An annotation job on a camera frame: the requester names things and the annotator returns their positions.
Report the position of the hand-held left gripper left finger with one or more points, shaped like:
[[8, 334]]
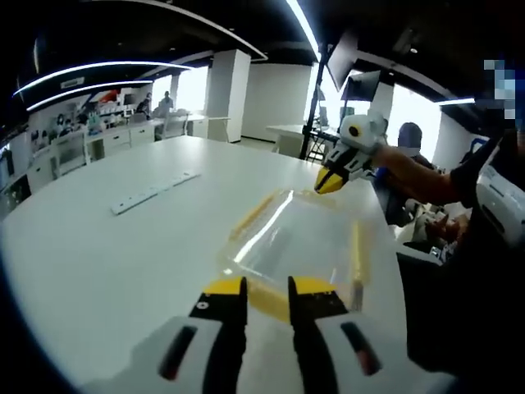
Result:
[[184, 361]]

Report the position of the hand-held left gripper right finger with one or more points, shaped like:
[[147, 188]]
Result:
[[328, 353]]

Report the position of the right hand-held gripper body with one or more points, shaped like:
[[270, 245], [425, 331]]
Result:
[[367, 131]]

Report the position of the clear plastic bag yellow edges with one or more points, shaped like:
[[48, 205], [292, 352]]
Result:
[[295, 234]]

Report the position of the clear plastic storage box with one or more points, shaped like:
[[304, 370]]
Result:
[[229, 256]]

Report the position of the person's right hand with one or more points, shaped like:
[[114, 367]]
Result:
[[391, 164]]

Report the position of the small dark monitor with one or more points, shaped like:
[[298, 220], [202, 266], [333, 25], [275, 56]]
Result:
[[363, 86]]

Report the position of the black monitor stand pole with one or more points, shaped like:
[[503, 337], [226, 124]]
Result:
[[313, 106]]

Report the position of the large dark monitor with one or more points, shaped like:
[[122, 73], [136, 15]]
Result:
[[342, 61]]

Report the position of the long curved ceiling light strip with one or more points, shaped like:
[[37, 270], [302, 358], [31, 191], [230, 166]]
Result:
[[305, 28]]

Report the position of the narrow white pillar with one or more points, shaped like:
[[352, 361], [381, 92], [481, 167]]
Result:
[[227, 96]]

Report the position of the person's dark clothing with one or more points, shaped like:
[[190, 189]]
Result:
[[451, 308]]

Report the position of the white chest-worn device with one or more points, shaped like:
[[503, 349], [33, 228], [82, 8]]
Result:
[[504, 193]]

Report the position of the white power strip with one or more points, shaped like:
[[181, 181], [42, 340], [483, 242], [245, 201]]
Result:
[[156, 193]]

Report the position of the row of white desks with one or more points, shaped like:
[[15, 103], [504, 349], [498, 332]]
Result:
[[115, 139]]

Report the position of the ceiling air conditioner vent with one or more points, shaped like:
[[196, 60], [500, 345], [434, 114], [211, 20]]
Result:
[[72, 83]]

